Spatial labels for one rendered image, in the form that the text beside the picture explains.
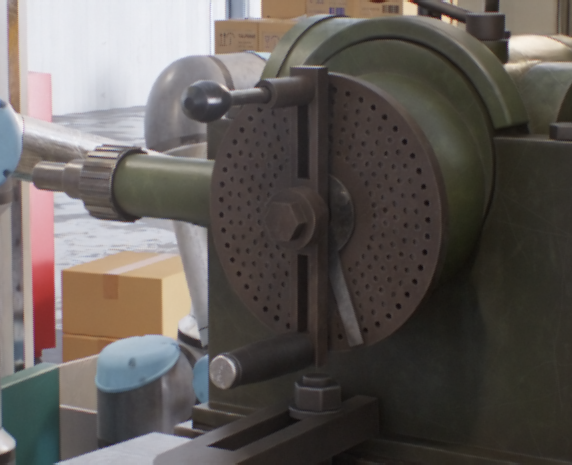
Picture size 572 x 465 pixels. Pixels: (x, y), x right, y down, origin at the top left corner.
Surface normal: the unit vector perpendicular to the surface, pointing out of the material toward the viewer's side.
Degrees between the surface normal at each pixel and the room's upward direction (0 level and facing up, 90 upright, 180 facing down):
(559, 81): 31
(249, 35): 90
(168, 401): 92
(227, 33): 90
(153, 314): 90
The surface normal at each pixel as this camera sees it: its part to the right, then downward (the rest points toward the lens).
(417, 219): -0.58, 0.12
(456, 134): 0.43, -0.41
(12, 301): 0.91, 0.06
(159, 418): 0.59, 0.12
